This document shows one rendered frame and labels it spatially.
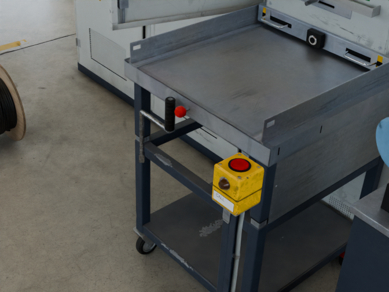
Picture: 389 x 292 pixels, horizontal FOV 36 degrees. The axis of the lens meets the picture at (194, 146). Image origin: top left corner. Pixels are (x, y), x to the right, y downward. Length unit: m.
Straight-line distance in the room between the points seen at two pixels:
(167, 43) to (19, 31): 2.39
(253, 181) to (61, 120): 2.00
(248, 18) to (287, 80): 0.42
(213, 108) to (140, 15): 0.59
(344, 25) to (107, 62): 1.68
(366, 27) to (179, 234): 0.96
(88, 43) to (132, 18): 1.35
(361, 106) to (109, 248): 1.15
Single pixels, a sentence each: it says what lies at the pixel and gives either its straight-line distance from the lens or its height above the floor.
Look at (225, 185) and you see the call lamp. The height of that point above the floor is 0.88.
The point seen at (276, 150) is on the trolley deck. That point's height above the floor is 0.81.
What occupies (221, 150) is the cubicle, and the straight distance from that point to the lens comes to 2.75.
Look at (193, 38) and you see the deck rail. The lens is 2.00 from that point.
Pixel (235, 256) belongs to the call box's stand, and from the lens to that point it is 1.46.
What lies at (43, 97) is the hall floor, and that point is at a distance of 3.40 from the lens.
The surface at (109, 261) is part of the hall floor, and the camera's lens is 2.35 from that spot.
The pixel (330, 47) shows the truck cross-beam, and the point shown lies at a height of 0.85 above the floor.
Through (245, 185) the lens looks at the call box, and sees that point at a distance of 1.28.
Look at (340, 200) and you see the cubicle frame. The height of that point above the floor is 0.21.
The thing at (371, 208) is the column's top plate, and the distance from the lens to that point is 1.50.
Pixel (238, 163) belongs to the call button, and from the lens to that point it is 1.29.
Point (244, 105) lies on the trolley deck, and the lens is 1.67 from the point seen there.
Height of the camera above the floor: 1.65
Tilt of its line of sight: 34 degrees down
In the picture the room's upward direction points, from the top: 3 degrees clockwise
